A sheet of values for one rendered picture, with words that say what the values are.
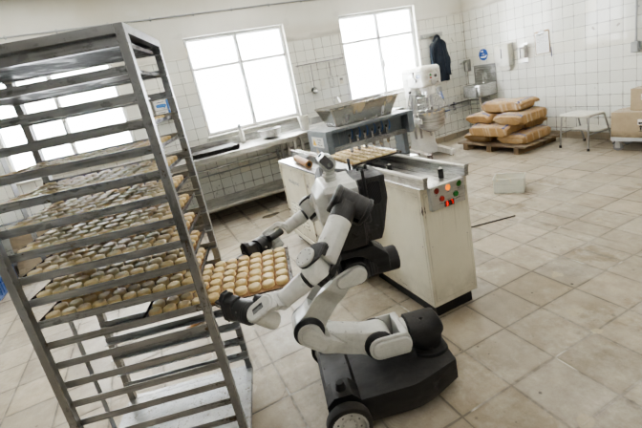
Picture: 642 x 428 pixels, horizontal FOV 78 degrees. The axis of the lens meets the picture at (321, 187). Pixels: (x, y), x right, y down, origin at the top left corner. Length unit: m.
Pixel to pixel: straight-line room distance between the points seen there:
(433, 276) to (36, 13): 5.05
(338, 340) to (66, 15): 4.89
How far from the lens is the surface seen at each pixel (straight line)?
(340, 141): 2.84
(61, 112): 1.58
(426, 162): 2.66
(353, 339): 2.00
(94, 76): 1.54
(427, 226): 2.35
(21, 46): 1.59
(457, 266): 2.59
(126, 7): 5.79
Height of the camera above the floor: 1.53
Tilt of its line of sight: 15 degrees down
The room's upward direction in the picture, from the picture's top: 12 degrees counter-clockwise
